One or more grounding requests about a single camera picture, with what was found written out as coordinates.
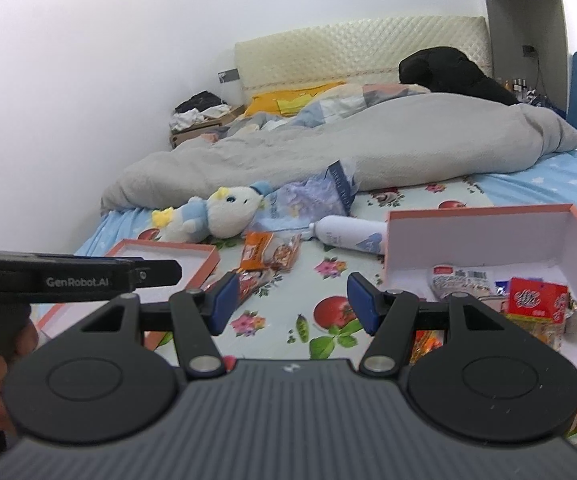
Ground black garment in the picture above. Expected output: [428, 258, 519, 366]
[399, 46, 519, 107]

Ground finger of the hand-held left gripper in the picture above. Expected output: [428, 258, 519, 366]
[129, 258, 183, 292]

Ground row of small bottles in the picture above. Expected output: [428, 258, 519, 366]
[496, 77, 549, 108]

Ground clear orange snack packet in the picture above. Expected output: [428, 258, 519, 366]
[268, 234, 302, 273]

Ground clear brown snack packet barcode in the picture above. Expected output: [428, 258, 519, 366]
[429, 264, 497, 298]

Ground cream quilted headboard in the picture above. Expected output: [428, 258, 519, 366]
[233, 15, 494, 106]

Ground blue white plastic bag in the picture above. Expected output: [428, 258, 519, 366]
[256, 160, 359, 233]

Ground black clothes pile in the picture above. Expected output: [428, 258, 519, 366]
[174, 91, 222, 113]

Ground white spray bottle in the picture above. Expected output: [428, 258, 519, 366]
[309, 215, 389, 256]

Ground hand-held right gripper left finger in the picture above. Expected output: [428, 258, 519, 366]
[81, 271, 242, 378]

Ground red orange snack packet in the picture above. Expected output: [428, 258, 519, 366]
[203, 269, 272, 306]

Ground orange cardboard box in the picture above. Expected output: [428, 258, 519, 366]
[383, 203, 577, 428]

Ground yellow pillow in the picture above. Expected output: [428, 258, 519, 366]
[245, 81, 347, 117]

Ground grey duvet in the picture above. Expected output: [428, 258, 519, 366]
[99, 91, 577, 211]

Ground white blue plush toy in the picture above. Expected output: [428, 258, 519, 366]
[151, 181, 274, 243]

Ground orange label snack packet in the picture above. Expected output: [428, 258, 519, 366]
[241, 231, 274, 271]

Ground orange box lid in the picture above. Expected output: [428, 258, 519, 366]
[36, 239, 222, 353]

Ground white crumpled clothes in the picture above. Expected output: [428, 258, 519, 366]
[169, 110, 206, 133]

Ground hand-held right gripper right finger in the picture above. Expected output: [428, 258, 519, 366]
[346, 271, 512, 376]

